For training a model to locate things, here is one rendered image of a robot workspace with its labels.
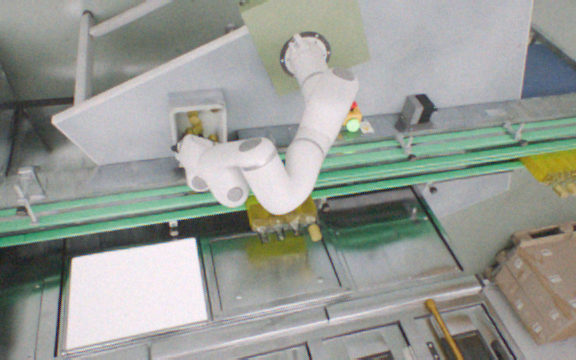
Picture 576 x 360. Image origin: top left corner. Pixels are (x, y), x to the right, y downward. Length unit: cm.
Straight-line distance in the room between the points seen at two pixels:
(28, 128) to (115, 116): 77
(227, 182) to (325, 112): 26
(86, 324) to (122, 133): 60
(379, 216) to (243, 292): 64
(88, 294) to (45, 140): 82
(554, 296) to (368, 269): 350
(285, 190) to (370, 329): 75
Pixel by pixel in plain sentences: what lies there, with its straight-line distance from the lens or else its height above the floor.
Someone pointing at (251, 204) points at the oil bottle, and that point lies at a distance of 150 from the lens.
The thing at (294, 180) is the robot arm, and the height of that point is 134.
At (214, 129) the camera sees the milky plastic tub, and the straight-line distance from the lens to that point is 154.
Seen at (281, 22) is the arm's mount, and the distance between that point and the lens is 129.
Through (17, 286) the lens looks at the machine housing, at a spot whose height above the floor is 104.
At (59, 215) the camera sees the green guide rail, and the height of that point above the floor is 94.
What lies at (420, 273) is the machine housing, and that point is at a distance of 169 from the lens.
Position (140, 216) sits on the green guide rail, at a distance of 158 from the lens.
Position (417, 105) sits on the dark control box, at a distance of 171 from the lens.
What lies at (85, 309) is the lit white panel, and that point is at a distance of 154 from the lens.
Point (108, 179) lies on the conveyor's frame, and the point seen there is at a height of 83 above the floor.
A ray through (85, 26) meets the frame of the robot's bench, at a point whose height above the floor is 14.
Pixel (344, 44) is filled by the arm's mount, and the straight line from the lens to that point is 138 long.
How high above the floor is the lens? 194
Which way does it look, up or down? 40 degrees down
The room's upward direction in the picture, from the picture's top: 160 degrees clockwise
